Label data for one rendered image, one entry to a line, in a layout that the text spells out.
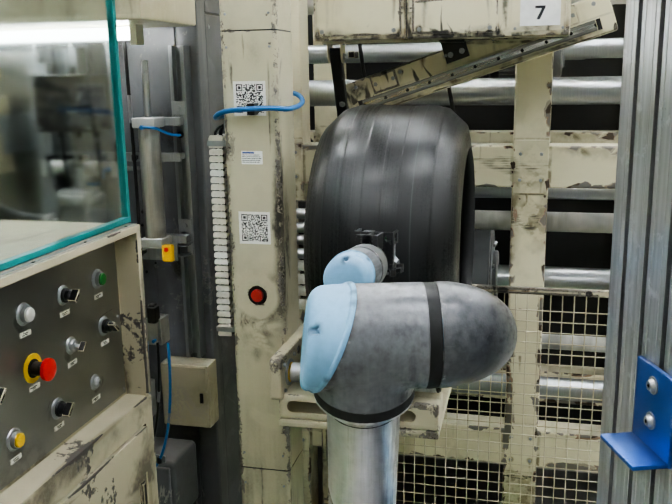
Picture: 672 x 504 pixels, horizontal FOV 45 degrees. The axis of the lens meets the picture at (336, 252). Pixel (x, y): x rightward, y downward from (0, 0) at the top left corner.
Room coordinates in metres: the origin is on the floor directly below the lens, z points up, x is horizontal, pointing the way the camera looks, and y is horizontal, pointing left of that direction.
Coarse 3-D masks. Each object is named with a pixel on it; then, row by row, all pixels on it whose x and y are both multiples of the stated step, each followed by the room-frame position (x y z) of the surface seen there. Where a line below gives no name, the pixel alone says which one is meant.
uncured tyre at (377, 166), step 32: (352, 128) 1.68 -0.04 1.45; (384, 128) 1.67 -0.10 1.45; (416, 128) 1.65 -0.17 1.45; (448, 128) 1.67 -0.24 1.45; (320, 160) 1.65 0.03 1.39; (352, 160) 1.61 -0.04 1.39; (384, 160) 1.60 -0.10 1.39; (416, 160) 1.58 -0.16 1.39; (448, 160) 1.60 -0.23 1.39; (320, 192) 1.59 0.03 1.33; (352, 192) 1.57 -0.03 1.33; (384, 192) 1.55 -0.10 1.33; (416, 192) 1.54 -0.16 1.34; (448, 192) 1.56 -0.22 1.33; (320, 224) 1.57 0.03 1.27; (352, 224) 1.54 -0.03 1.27; (384, 224) 1.53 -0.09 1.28; (416, 224) 1.52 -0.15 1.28; (448, 224) 1.53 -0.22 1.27; (320, 256) 1.55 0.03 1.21; (416, 256) 1.50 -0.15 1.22; (448, 256) 1.52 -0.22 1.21
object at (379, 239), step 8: (360, 232) 1.38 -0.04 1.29; (368, 232) 1.38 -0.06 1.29; (376, 232) 1.37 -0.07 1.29; (384, 232) 1.37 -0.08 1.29; (392, 232) 1.37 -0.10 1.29; (360, 240) 1.32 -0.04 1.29; (368, 240) 1.33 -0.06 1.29; (376, 240) 1.32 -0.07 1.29; (384, 240) 1.37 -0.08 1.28; (392, 240) 1.37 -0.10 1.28; (384, 248) 1.37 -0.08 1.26; (392, 248) 1.37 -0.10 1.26; (392, 256) 1.37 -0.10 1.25; (392, 264) 1.36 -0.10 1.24; (392, 272) 1.37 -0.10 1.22
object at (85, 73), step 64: (0, 0) 1.30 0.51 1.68; (64, 0) 1.47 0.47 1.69; (0, 64) 1.28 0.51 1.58; (64, 64) 1.45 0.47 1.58; (0, 128) 1.26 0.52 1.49; (64, 128) 1.43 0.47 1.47; (0, 192) 1.25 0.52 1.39; (64, 192) 1.42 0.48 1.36; (128, 192) 1.63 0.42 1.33; (0, 256) 1.23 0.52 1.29
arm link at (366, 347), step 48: (336, 288) 0.83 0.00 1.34; (384, 288) 0.83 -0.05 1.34; (432, 288) 0.83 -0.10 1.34; (336, 336) 0.78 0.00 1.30; (384, 336) 0.78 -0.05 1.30; (432, 336) 0.78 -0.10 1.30; (336, 384) 0.79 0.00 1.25; (384, 384) 0.79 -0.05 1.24; (432, 384) 0.80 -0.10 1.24; (336, 432) 0.85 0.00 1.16; (384, 432) 0.84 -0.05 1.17; (336, 480) 0.87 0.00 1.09; (384, 480) 0.87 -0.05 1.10
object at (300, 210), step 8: (296, 200) 2.33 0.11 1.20; (304, 200) 2.33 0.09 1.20; (296, 208) 2.22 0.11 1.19; (304, 208) 2.21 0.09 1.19; (296, 216) 2.21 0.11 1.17; (304, 216) 2.20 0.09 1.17; (304, 280) 2.19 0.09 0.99; (304, 288) 2.20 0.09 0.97; (304, 296) 2.33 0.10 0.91; (304, 304) 2.19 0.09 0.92
